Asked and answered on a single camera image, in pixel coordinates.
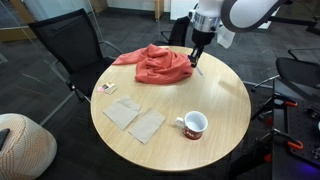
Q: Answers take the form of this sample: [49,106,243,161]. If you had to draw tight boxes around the black robot mounting cart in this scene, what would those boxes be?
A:
[228,78,320,180]

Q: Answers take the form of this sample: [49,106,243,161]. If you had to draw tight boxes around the small card packet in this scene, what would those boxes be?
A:
[96,80,119,96]

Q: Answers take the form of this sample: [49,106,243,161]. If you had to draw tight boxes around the black orange bar clamp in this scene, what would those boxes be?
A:
[254,127,305,165]
[251,92,299,122]

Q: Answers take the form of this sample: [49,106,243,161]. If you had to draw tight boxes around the black perforated breadboard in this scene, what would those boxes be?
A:
[285,105,320,166]

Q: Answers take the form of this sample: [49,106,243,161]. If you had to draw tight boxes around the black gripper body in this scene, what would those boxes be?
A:
[190,28,217,56]

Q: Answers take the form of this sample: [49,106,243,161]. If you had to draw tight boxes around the orange cloth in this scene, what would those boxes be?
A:
[111,43,195,86]

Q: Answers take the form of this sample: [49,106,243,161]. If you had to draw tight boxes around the blue pen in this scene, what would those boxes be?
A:
[195,66,206,79]

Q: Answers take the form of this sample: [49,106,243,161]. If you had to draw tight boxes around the red white mug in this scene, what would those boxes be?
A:
[174,110,210,141]

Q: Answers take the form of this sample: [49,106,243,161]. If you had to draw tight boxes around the light grey wrist camera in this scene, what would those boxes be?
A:
[216,24,236,50]

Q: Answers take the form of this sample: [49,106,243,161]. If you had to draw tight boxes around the black mesh office chair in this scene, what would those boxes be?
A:
[27,8,125,103]

